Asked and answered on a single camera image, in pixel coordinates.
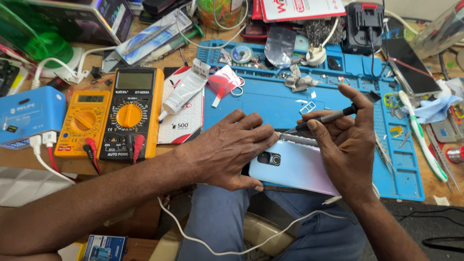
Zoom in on person's right hand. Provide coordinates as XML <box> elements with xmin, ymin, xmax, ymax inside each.
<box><xmin>297</xmin><ymin>83</ymin><xmax>378</xmax><ymax>204</ymax></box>

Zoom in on person's left hand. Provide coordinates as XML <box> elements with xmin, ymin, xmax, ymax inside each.
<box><xmin>180</xmin><ymin>109</ymin><xmax>280</xmax><ymax>192</ymax></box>

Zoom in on black silver precision screwdriver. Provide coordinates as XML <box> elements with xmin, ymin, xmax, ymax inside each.
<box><xmin>284</xmin><ymin>91</ymin><xmax>382</xmax><ymax>135</ymax></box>

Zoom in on light blue pink smartphone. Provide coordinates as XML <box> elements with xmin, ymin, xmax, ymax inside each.
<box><xmin>248</xmin><ymin>131</ymin><xmax>342</xmax><ymax>196</ymax></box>

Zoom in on white red flat packet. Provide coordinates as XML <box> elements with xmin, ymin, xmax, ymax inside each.
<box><xmin>157</xmin><ymin>67</ymin><xmax>206</xmax><ymax>145</ymax></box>

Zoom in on person's blue jeans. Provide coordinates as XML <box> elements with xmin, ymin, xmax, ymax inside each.
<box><xmin>176</xmin><ymin>184</ymin><xmax>367</xmax><ymax>261</ymax></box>

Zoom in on small red white sachet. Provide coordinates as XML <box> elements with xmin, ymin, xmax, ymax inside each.
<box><xmin>207</xmin><ymin>65</ymin><xmax>242</xmax><ymax>109</ymax></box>

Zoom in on white glue tube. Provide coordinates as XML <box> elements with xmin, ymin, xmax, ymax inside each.
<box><xmin>158</xmin><ymin>59</ymin><xmax>211</xmax><ymax>122</ymax></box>

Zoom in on white green toothbrush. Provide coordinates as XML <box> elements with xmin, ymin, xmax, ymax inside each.
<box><xmin>398</xmin><ymin>90</ymin><xmax>449</xmax><ymax>183</ymax></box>

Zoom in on blue silicone repair mat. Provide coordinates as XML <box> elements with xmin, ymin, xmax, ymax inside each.
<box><xmin>197</xmin><ymin>39</ymin><xmax>425</xmax><ymax>202</ymax></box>

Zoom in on red probe lead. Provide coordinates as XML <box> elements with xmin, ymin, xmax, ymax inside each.
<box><xmin>85</xmin><ymin>137</ymin><xmax>103</xmax><ymax>175</ymax></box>
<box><xmin>132</xmin><ymin>134</ymin><xmax>146</xmax><ymax>165</ymax></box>

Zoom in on long silver tweezers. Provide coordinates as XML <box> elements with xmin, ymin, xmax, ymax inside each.
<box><xmin>426</xmin><ymin>125</ymin><xmax>460</xmax><ymax>193</ymax></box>

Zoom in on beige stool seat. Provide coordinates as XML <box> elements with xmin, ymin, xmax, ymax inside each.
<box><xmin>149</xmin><ymin>212</ymin><xmax>296</xmax><ymax>261</ymax></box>

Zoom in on crumpled grey tissue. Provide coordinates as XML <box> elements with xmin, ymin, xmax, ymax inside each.
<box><xmin>284</xmin><ymin>64</ymin><xmax>320</xmax><ymax>93</ymax></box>

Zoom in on black probe lead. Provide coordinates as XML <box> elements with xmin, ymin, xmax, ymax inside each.
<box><xmin>125</xmin><ymin>135</ymin><xmax>135</xmax><ymax>164</ymax></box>
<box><xmin>82</xmin><ymin>144</ymin><xmax>101</xmax><ymax>175</ymax></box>

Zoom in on light blue cloth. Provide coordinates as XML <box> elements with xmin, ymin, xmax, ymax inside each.
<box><xmin>400</xmin><ymin>94</ymin><xmax>463</xmax><ymax>125</ymax></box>

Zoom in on large yellow black multimeter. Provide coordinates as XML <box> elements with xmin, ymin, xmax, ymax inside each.
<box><xmin>99</xmin><ymin>67</ymin><xmax>165</xmax><ymax>162</ymax></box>

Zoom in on grey metal plate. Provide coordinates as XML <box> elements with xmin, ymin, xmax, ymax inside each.
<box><xmin>431</xmin><ymin>117</ymin><xmax>464</xmax><ymax>143</ymax></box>

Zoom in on solder wick spool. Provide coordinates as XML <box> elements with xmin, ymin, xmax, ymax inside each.
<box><xmin>231</xmin><ymin>44</ymin><xmax>254</xmax><ymax>65</ymax></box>

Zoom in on black smartphone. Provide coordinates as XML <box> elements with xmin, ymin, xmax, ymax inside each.
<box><xmin>381</xmin><ymin>37</ymin><xmax>442</xmax><ymax>97</ymax></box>

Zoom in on syringe with green plunger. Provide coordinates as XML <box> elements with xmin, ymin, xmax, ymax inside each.
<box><xmin>141</xmin><ymin>24</ymin><xmax>204</xmax><ymax>66</ymax></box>

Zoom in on clear plastic bag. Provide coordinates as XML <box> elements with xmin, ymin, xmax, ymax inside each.
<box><xmin>264</xmin><ymin>26</ymin><xmax>297</xmax><ymax>70</ymax></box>

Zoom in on steel wool pad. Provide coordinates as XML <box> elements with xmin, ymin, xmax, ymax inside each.
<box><xmin>302</xmin><ymin>17</ymin><xmax>344</xmax><ymax>47</ymax></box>

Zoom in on black red battery pack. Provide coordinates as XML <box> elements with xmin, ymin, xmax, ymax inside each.
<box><xmin>341</xmin><ymin>2</ymin><xmax>386</xmax><ymax>56</ymax></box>

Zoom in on blue white tool package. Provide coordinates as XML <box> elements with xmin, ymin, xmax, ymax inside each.
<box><xmin>115</xmin><ymin>9</ymin><xmax>193</xmax><ymax>66</ymax></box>

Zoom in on jar of coloured rubber bands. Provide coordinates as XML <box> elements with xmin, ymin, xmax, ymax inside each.
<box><xmin>197</xmin><ymin>0</ymin><xmax>244</xmax><ymax>30</ymax></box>

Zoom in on small yellow multimeter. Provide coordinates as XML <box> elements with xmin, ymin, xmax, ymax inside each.
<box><xmin>54</xmin><ymin>90</ymin><xmax>111</xmax><ymax>159</ymax></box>

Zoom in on blue white small carton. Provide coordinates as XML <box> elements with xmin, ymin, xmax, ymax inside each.
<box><xmin>82</xmin><ymin>234</ymin><xmax>128</xmax><ymax>261</ymax></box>

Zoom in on clear plastic container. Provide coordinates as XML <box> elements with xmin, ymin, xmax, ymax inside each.
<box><xmin>409</xmin><ymin>0</ymin><xmax>464</xmax><ymax>59</ymax></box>

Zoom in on white red carton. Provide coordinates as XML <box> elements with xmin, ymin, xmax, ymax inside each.
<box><xmin>260</xmin><ymin>0</ymin><xmax>347</xmax><ymax>23</ymax></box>

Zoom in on blue box device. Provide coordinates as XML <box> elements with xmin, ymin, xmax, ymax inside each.
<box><xmin>0</xmin><ymin>86</ymin><xmax>67</xmax><ymax>150</ymax></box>

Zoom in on holographic silver box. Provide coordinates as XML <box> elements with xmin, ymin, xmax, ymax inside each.
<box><xmin>26</xmin><ymin>0</ymin><xmax>135</xmax><ymax>46</ymax></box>

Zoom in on white ribbed panel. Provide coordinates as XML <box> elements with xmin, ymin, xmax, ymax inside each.
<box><xmin>0</xmin><ymin>166</ymin><xmax>77</xmax><ymax>207</ymax></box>

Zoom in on black keypad device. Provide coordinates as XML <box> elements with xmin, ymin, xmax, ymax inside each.
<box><xmin>0</xmin><ymin>59</ymin><xmax>21</xmax><ymax>98</ymax></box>

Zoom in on metal key ring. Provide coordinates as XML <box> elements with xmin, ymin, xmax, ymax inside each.
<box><xmin>231</xmin><ymin>77</ymin><xmax>246</xmax><ymax>97</ymax></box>

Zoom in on long white cable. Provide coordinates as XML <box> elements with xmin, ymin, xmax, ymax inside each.
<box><xmin>157</xmin><ymin>183</ymin><xmax>380</xmax><ymax>256</ymax></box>

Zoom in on solder wire spool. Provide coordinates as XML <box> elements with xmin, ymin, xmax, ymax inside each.
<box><xmin>445</xmin><ymin>146</ymin><xmax>464</xmax><ymax>165</ymax></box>

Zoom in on white power plug with cable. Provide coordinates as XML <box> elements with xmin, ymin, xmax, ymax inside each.
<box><xmin>305</xmin><ymin>16</ymin><xmax>339</xmax><ymax>67</ymax></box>

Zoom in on black floor cable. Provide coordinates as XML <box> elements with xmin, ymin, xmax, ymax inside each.
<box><xmin>397</xmin><ymin>207</ymin><xmax>464</xmax><ymax>253</ymax></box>

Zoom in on white plug red cable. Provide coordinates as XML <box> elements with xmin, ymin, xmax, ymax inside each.
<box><xmin>42</xmin><ymin>131</ymin><xmax>79</xmax><ymax>182</ymax></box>

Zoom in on white thick power cable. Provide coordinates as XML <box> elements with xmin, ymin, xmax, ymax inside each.
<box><xmin>30</xmin><ymin>46</ymin><xmax>117</xmax><ymax>90</ymax></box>

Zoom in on white USB cable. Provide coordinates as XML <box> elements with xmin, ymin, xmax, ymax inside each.
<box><xmin>30</xmin><ymin>134</ymin><xmax>77</xmax><ymax>184</ymax></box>

